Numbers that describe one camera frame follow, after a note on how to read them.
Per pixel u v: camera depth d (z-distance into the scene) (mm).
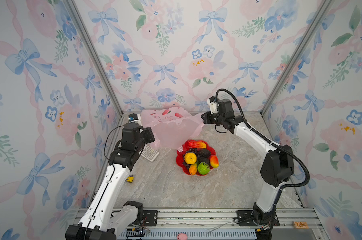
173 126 1065
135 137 527
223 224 734
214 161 858
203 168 815
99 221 381
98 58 882
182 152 871
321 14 706
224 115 689
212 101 781
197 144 952
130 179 842
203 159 899
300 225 717
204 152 903
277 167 486
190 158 845
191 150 950
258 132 558
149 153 955
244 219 735
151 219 734
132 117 627
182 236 678
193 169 833
